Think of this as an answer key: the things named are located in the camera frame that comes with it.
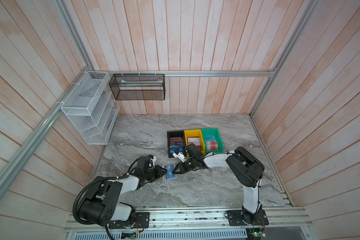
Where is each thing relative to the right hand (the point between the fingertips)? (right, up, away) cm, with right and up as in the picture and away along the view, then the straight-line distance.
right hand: (174, 172), depth 89 cm
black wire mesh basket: (-26, +57, +15) cm, 64 cm away
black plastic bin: (+1, +19, +12) cm, 22 cm away
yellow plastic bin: (+15, +21, +16) cm, 30 cm away
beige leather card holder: (-3, -1, -1) cm, 3 cm away
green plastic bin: (+27, +19, +15) cm, 36 cm away
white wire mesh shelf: (-43, +39, -13) cm, 59 cm away
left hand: (-4, -1, -1) cm, 5 cm away
